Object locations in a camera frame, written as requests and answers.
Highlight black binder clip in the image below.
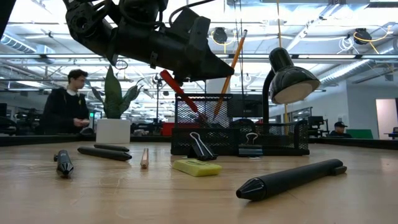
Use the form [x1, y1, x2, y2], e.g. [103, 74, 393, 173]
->
[187, 131, 218, 162]
[238, 133, 264, 160]

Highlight yellow eraser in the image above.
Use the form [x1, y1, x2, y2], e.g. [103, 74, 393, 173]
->
[172, 158, 223, 178]

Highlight green plant in white pot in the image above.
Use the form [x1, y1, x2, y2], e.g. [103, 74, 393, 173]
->
[90, 65, 144, 144]

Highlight black hanging cable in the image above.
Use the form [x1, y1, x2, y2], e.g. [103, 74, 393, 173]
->
[233, 0, 245, 96]

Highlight black desk lamp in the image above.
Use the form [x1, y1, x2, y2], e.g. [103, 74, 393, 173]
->
[231, 47, 321, 138]

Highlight black monitor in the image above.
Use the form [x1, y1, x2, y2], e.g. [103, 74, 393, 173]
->
[231, 94, 265, 119]

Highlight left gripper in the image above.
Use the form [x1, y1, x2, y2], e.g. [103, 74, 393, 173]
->
[105, 17, 236, 83]

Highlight green panel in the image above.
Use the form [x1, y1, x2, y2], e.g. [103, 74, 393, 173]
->
[346, 129, 374, 139]

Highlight black aluminium table frame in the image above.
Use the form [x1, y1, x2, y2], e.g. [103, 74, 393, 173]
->
[0, 134, 398, 150]

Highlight black pen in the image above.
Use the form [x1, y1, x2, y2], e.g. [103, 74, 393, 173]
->
[53, 149, 75, 179]
[76, 147, 133, 162]
[93, 144, 130, 153]
[235, 159, 348, 202]

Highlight black mesh desk organizer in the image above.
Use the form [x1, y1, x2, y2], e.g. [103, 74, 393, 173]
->
[170, 93, 310, 157]

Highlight red-handled scissors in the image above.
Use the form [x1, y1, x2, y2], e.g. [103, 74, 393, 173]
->
[159, 69, 208, 125]

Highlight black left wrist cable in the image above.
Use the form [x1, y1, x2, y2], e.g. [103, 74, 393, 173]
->
[169, 0, 217, 26]

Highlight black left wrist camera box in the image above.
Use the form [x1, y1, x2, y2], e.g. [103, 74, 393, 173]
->
[170, 6, 201, 37]

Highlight red box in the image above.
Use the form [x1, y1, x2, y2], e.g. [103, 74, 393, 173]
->
[160, 122, 177, 137]

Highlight person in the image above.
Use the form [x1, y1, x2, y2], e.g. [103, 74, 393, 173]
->
[42, 68, 91, 136]
[328, 121, 354, 139]

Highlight orange pencil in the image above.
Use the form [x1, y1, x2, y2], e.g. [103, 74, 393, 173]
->
[213, 29, 249, 118]
[140, 147, 150, 170]

